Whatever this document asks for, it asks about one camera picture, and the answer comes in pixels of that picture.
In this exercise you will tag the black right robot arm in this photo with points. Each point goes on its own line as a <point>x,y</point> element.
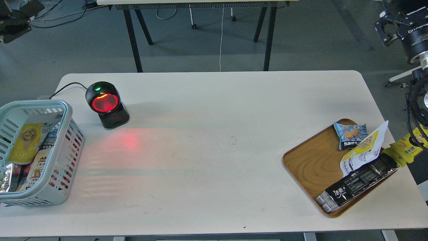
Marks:
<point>416,99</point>

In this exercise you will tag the yellow white snack pouch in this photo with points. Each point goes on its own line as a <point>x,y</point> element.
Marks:
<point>368,150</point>

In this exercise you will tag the yellow cartoon snack packet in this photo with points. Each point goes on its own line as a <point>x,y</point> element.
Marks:
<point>405,149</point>

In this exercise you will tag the light blue plastic basket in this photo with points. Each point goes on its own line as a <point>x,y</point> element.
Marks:
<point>54,185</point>

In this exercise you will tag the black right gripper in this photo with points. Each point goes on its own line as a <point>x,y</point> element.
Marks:
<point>412,31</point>

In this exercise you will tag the black barcode scanner red window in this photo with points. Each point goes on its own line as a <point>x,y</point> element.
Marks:
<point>103,98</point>

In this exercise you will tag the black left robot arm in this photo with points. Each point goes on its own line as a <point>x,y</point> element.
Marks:
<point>15,22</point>

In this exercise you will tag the yellow green snack pouch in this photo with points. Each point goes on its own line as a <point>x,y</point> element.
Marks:
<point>31,136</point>

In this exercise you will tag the blue biscuit snack packet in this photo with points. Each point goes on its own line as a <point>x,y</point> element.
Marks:
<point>350,136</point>

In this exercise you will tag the long black snack package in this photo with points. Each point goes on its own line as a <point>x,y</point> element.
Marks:
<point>356,182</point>

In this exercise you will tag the snack packs inside basket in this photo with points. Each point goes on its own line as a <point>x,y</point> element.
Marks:
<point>21,177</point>

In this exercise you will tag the wooden tray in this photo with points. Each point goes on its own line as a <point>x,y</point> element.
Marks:
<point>315,164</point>

